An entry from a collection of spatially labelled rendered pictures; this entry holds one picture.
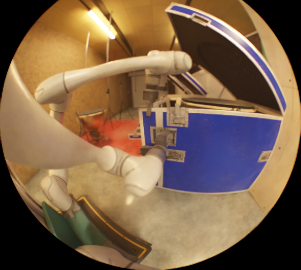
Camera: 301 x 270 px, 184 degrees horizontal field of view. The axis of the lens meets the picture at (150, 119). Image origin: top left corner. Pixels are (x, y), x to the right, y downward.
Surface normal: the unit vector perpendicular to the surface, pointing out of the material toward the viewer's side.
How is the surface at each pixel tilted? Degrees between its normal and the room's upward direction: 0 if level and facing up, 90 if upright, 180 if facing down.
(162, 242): 0
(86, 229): 0
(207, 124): 90
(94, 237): 0
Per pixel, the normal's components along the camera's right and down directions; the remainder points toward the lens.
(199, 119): -0.40, 0.28
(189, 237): -0.06, -0.96
